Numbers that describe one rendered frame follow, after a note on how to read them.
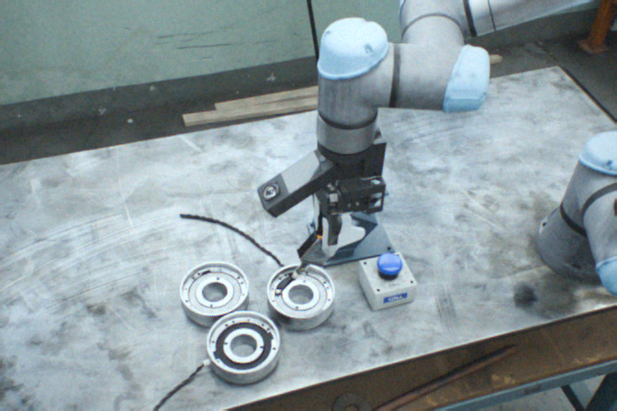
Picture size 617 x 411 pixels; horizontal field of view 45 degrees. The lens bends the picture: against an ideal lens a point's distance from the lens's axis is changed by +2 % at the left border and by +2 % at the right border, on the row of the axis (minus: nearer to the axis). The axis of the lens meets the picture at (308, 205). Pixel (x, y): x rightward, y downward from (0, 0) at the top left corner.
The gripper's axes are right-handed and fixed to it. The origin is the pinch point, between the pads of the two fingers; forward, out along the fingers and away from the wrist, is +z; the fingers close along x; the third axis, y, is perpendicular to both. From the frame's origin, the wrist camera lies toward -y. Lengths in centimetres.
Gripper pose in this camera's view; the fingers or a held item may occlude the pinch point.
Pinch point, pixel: (322, 243)
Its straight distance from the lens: 106.4
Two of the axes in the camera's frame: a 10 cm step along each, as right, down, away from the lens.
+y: 9.6, -1.7, 2.1
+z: -0.3, 7.0, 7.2
